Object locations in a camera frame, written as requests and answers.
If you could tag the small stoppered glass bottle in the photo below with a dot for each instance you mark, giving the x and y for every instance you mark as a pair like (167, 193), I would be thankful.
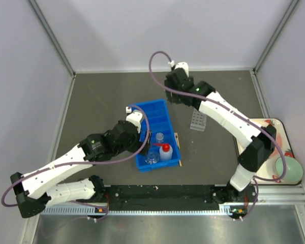
(159, 137)

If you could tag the wooden test tube clamp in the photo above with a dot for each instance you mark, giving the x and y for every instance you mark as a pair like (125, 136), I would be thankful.
(178, 145)

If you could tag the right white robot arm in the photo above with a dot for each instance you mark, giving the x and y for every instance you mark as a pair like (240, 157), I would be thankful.
(257, 140)

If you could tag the clear acrylic tube rack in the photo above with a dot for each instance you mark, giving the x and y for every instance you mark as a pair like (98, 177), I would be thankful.
(198, 121)

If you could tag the blue compartment plastic bin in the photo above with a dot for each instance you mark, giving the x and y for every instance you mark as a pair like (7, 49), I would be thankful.
(159, 121)

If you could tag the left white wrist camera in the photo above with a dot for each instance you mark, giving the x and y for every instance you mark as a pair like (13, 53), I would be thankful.
(134, 116)

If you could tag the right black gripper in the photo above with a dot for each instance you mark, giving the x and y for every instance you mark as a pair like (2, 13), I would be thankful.
(170, 95)

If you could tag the wash bottle red nozzle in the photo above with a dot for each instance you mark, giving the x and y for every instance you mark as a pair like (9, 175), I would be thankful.
(165, 151)

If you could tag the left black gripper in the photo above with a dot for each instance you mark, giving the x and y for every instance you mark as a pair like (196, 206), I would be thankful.
(138, 144)

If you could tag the grey slotted cable duct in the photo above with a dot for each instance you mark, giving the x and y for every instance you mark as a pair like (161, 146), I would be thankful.
(79, 210)

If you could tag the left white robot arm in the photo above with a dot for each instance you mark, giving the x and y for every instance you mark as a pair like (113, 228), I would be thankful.
(43, 188)

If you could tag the small clear glass dish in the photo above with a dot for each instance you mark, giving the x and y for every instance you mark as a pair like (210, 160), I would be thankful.
(152, 157)

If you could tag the pink round plate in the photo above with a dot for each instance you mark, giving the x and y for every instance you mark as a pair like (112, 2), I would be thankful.
(279, 142)

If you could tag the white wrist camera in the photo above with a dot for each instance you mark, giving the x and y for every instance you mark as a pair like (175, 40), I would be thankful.
(134, 116)
(179, 65)

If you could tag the strawberry pattern tray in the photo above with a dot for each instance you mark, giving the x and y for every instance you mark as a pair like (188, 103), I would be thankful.
(266, 174)

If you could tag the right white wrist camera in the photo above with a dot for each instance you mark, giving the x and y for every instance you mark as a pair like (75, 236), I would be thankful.
(179, 65)

